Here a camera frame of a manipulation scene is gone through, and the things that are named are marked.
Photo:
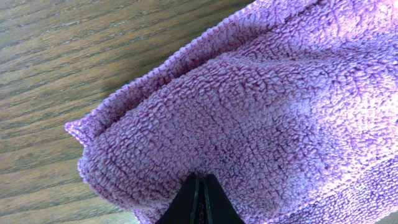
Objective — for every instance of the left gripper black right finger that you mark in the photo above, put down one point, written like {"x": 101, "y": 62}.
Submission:
{"x": 218, "y": 208}

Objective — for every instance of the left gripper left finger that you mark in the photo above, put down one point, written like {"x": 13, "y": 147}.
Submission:
{"x": 183, "y": 209}

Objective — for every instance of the purple microfiber cloth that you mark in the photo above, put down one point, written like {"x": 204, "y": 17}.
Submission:
{"x": 292, "y": 105}

